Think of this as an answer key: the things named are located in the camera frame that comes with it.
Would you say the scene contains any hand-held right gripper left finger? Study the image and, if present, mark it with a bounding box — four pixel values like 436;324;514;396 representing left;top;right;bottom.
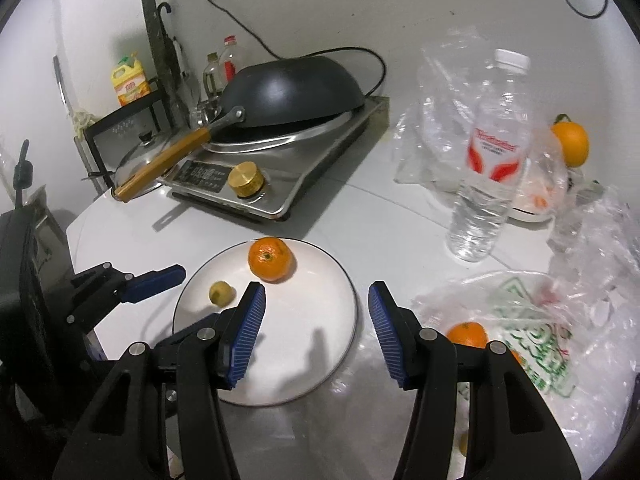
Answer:
57;281;267;480

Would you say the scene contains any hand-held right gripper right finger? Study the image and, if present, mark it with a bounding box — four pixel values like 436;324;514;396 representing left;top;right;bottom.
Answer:
367;281;583;480

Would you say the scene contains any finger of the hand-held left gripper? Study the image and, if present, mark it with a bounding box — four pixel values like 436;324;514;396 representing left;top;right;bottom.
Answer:
66;261;187;333
150;311;223;361

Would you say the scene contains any white round plate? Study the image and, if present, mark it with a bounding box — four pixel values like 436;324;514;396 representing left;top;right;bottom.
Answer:
171;237;358;407

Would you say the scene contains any green printed plastic bag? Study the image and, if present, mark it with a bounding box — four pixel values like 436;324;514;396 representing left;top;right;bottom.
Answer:
410;270;640;471

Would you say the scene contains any glass pot lid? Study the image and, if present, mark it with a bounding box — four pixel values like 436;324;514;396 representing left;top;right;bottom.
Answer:
114;130;201;196

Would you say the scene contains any brass cooker knob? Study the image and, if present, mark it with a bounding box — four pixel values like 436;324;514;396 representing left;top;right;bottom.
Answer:
228;161;264;198

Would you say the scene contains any black metal rack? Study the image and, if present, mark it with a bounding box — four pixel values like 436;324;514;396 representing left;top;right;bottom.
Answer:
82;77;166;191

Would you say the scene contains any clear water bottle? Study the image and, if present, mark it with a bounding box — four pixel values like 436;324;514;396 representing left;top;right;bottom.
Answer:
446;49;532;262

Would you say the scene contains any steel induction cooker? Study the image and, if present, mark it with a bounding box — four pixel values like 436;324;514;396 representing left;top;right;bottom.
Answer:
156;95;390;222

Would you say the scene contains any white bowl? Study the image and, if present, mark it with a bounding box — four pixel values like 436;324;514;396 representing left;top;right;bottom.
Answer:
505;160;571;223

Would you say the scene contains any yellow oil bottle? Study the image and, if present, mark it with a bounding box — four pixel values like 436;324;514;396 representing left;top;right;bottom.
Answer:
111;51;151;107

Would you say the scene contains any dark glass bottle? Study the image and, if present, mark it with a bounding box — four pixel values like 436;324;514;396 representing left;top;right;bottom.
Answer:
202;53;223;96

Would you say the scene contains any red capped sauce bottle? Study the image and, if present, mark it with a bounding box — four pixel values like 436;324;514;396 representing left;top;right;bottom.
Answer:
220;35;246;83

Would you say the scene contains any crumpled clear plastic bag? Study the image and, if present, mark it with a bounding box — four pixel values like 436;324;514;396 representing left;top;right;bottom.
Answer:
547;180;640;311

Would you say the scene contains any orange with green stem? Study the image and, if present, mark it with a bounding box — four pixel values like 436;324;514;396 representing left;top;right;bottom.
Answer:
550;114;591;168

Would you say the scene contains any dark vertical pipe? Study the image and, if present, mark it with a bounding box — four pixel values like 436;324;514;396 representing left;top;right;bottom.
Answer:
137;0;176;126

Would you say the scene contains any black upright handle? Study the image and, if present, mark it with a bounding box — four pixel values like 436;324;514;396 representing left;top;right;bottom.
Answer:
14;140;33;207

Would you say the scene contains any pale frayed cord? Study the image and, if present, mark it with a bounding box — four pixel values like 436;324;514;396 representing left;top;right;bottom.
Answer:
71;107;98;138

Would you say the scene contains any black wok with wooden handle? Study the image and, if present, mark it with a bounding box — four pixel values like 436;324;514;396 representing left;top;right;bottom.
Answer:
112;55;367;204

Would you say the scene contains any black cooker power cable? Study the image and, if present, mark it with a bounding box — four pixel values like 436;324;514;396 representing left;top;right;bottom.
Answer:
192;0;388;98

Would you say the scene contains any black hooked handle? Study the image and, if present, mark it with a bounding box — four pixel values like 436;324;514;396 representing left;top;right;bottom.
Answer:
155;2;173;61

